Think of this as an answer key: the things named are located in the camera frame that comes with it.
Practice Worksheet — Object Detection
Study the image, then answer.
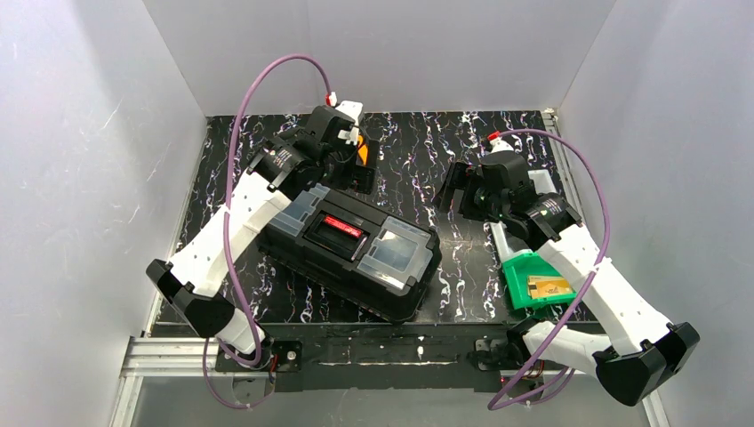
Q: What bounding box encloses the black toolbox with clear lids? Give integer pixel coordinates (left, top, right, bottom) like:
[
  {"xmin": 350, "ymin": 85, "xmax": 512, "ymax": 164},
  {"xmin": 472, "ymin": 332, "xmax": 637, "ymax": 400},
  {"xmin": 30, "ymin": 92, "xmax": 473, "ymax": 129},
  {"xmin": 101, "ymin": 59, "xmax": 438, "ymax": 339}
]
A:
[{"xmin": 255, "ymin": 184, "xmax": 442, "ymax": 324}]

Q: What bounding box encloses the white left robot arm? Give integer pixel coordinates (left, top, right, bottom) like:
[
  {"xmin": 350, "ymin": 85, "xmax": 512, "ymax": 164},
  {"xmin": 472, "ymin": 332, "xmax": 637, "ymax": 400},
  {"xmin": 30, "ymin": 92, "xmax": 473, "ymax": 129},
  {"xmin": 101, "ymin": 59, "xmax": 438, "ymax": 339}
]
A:
[{"xmin": 146, "ymin": 101, "xmax": 368, "ymax": 367}]

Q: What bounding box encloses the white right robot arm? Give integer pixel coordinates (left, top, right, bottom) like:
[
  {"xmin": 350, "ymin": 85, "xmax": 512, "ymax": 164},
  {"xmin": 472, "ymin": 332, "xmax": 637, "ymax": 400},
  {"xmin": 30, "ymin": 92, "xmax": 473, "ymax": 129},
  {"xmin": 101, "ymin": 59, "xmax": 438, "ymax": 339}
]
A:
[{"xmin": 433, "ymin": 151, "xmax": 700, "ymax": 407}]

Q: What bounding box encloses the gold card in green bin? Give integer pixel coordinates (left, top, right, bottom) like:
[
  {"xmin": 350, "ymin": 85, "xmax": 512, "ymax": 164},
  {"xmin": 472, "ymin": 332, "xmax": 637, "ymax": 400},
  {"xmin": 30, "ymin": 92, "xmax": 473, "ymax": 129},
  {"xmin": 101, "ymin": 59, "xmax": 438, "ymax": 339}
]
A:
[{"xmin": 526, "ymin": 276, "xmax": 574, "ymax": 299}]

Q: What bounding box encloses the orange utility knife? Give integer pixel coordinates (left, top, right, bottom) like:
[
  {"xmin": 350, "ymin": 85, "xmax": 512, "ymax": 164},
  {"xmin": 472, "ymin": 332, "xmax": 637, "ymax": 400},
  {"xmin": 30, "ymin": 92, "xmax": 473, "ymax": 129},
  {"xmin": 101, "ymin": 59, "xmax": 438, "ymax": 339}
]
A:
[{"xmin": 357, "ymin": 135, "xmax": 369, "ymax": 166}]

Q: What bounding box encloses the white plastic bin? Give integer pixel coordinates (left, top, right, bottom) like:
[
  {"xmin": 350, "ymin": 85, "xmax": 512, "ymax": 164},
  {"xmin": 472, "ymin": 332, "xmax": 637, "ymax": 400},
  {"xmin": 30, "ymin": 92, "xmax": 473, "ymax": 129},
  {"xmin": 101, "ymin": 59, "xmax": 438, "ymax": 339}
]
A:
[{"xmin": 488, "ymin": 169, "xmax": 557, "ymax": 265}]

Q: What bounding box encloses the green plastic bin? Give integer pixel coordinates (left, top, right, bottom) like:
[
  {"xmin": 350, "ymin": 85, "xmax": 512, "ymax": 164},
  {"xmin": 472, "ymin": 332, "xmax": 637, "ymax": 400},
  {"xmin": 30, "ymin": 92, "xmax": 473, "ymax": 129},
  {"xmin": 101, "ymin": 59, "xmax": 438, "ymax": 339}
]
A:
[{"xmin": 501, "ymin": 251, "xmax": 577, "ymax": 310}]

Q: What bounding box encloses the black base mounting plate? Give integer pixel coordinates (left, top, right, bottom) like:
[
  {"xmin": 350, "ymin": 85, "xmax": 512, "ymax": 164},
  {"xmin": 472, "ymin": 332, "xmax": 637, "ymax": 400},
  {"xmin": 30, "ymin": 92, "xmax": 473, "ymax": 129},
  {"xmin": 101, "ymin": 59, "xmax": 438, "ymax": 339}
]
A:
[{"xmin": 214, "ymin": 322, "xmax": 546, "ymax": 395}]

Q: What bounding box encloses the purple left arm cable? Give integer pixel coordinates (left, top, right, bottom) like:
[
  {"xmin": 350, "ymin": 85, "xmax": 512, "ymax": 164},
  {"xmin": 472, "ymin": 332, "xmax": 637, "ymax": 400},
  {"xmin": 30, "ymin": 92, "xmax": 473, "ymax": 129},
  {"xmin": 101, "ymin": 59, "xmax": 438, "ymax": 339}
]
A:
[{"xmin": 200, "ymin": 53, "xmax": 334, "ymax": 411}]

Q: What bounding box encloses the aluminium frame rail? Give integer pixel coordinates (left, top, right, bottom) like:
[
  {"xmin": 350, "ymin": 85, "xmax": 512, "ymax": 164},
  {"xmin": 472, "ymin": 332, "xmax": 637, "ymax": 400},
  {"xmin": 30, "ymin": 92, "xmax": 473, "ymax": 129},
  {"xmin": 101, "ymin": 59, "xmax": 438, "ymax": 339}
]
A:
[{"xmin": 108, "ymin": 335, "xmax": 673, "ymax": 427}]

